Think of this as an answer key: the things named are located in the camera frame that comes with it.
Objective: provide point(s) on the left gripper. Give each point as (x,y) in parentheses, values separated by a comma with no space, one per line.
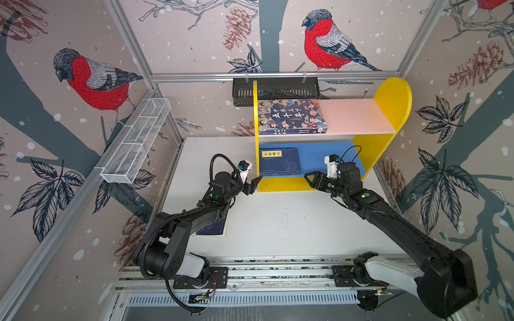
(250,188)

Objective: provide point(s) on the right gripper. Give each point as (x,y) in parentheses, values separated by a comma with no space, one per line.
(316,178)

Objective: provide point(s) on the blue book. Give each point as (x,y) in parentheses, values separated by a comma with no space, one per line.
(217,229)
(279,162)

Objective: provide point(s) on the large illustrated box book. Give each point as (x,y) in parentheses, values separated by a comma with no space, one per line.
(290,117)

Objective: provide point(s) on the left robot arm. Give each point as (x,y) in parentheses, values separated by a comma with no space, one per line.
(162,251)

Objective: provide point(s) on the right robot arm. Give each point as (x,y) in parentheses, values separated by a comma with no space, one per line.
(443,280)

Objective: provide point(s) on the yellow pink blue bookshelf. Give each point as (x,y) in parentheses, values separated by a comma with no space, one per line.
(370,123)

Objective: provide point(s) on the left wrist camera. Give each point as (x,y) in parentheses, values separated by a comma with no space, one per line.
(244,167)

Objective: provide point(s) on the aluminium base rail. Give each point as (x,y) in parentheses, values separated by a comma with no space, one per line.
(257,282)

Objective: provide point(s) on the black slotted wall basket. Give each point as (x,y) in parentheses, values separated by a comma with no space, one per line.
(273,89)

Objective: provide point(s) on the white wire mesh basket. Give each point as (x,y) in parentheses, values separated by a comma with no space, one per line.
(129,156)

